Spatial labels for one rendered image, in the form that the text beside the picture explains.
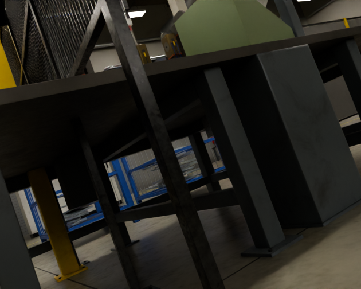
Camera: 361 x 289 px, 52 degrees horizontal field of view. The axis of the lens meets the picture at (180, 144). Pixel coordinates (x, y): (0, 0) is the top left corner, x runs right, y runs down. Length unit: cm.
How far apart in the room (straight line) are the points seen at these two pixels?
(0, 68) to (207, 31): 140
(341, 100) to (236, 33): 593
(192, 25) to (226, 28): 20
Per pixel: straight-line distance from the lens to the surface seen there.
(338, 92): 733
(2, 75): 252
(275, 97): 139
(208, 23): 157
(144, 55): 202
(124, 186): 384
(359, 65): 196
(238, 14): 146
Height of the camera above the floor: 37
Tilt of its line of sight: 3 degrees up
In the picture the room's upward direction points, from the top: 20 degrees counter-clockwise
